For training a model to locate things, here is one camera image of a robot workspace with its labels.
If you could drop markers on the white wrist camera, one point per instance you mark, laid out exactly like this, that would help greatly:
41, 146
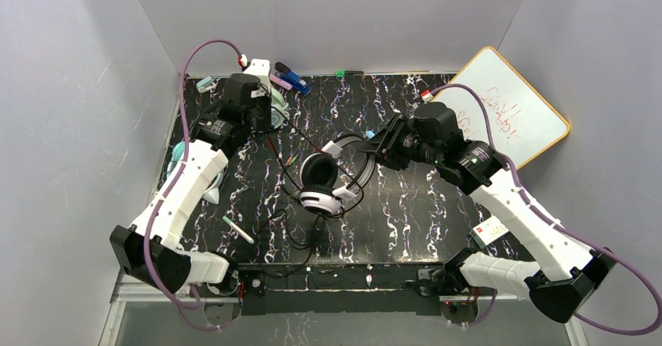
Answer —
427, 96
260, 68

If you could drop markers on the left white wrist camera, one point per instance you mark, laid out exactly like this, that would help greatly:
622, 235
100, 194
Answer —
260, 68

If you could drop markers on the green capped white marker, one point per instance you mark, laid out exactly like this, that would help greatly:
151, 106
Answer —
241, 232

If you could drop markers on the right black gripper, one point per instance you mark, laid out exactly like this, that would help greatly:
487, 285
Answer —
391, 138

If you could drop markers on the teal cat ear headphones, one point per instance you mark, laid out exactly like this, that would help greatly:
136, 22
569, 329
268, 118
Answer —
192, 171

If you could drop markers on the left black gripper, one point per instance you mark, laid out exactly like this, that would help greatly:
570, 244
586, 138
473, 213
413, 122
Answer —
263, 108

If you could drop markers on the white board orange frame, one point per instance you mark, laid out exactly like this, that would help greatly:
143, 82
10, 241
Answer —
522, 122

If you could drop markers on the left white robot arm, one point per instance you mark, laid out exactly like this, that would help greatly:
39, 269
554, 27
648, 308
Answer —
147, 249

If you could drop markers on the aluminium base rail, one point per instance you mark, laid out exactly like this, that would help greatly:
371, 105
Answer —
330, 304

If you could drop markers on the mint green gaming headphones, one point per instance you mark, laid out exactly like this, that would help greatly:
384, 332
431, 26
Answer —
279, 113

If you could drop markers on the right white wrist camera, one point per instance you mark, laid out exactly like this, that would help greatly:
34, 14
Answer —
427, 96

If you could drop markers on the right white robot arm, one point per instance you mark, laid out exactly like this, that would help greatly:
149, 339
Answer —
564, 272

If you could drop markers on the black and white headphones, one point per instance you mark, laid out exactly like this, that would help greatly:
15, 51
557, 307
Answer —
323, 188

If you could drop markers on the small light blue eraser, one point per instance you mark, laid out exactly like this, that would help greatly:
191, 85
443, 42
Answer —
205, 85

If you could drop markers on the pink highlighter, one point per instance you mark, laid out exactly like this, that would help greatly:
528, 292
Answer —
280, 82

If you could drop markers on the small white red box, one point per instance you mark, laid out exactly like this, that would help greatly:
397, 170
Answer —
488, 231

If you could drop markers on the blue stapler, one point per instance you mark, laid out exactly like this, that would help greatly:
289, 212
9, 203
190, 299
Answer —
285, 73

